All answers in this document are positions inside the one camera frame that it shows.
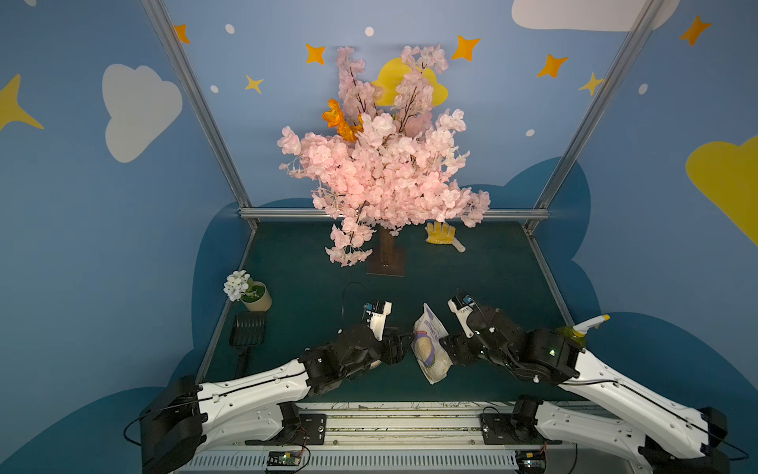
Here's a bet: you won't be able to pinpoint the brown metal tree base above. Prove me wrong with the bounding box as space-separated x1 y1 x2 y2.
366 247 407 278

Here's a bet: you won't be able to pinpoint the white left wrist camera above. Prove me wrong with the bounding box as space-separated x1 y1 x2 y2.
364 300 392 341

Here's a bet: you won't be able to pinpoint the white flowers in pot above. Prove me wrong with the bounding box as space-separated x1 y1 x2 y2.
223 271 272 312

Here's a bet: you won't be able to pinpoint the aluminium frame post right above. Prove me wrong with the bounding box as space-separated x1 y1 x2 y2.
534 0 665 213

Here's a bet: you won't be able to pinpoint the pink cherry blossom tree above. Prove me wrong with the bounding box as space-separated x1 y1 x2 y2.
278 45 491 267

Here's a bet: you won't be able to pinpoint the aluminium frame post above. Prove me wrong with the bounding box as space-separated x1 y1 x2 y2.
534 0 665 213
141 0 258 232

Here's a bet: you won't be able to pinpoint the yellow green spray bottle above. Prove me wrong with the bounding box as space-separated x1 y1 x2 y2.
556 314 610 348

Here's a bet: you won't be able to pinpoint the aluminium frame post left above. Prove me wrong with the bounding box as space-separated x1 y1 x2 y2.
141 0 258 232

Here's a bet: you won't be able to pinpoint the white purple oats bag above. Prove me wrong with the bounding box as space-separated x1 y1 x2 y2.
412 303 452 385

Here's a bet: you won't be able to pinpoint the aluminium frame rail back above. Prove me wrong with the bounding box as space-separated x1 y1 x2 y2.
239 207 549 221

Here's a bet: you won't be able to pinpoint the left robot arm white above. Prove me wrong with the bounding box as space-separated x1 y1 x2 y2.
138 324 414 473

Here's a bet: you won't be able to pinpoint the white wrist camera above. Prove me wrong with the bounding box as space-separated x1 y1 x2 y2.
364 300 392 341
447 293 476 339

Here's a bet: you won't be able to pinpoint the yellow dotted work glove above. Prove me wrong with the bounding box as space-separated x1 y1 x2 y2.
426 221 466 253

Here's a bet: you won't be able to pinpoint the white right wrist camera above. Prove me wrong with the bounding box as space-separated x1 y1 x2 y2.
447 293 476 339

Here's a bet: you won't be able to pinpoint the black plastic scoop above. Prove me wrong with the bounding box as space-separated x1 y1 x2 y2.
229 311 266 379

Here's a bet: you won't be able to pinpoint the orange butterfly decoration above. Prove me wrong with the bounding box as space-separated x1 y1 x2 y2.
322 99 363 142

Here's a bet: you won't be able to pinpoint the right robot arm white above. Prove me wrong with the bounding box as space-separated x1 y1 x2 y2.
440 295 730 473

